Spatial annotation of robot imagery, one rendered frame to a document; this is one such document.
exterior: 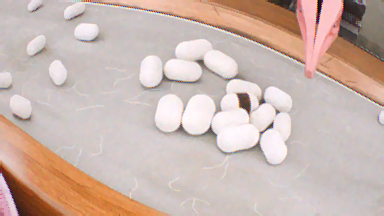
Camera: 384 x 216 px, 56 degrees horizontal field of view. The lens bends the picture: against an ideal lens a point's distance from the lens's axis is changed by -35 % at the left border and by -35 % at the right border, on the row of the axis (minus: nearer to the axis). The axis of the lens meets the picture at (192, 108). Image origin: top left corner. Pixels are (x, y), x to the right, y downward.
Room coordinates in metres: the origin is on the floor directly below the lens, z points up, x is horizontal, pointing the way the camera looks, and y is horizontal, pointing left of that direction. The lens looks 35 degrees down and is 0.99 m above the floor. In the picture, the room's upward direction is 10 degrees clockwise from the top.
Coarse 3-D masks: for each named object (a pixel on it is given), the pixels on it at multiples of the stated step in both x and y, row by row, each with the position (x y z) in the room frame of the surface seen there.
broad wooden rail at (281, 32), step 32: (96, 0) 0.58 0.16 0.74; (128, 0) 0.57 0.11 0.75; (160, 0) 0.56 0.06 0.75; (192, 0) 0.55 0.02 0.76; (224, 0) 0.57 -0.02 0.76; (256, 0) 0.61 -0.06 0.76; (256, 32) 0.52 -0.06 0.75; (288, 32) 0.52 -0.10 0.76; (320, 64) 0.49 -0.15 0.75; (352, 64) 0.49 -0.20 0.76
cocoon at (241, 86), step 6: (228, 84) 0.38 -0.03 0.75; (234, 84) 0.38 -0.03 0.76; (240, 84) 0.38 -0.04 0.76; (246, 84) 0.38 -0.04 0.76; (252, 84) 0.39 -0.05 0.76; (228, 90) 0.38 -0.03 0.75; (234, 90) 0.38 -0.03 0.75; (240, 90) 0.38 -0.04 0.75; (246, 90) 0.38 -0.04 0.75; (252, 90) 0.38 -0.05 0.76; (258, 90) 0.38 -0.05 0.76; (258, 96) 0.38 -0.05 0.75
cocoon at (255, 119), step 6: (258, 108) 0.36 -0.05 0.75; (264, 108) 0.35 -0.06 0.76; (270, 108) 0.36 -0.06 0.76; (252, 114) 0.35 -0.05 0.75; (258, 114) 0.34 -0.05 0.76; (264, 114) 0.35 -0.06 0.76; (270, 114) 0.35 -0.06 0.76; (252, 120) 0.34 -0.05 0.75; (258, 120) 0.34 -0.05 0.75; (264, 120) 0.34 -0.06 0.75; (270, 120) 0.35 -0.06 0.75; (258, 126) 0.34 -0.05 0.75; (264, 126) 0.34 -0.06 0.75
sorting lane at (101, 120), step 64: (0, 0) 0.61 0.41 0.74; (64, 0) 0.59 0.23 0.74; (0, 64) 0.38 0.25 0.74; (64, 64) 0.40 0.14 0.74; (128, 64) 0.41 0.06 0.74; (256, 64) 0.45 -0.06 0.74; (64, 128) 0.30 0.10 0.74; (128, 128) 0.32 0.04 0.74; (320, 128) 0.36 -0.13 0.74; (128, 192) 0.24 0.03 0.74; (192, 192) 0.26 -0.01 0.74; (256, 192) 0.27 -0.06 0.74; (320, 192) 0.27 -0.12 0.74
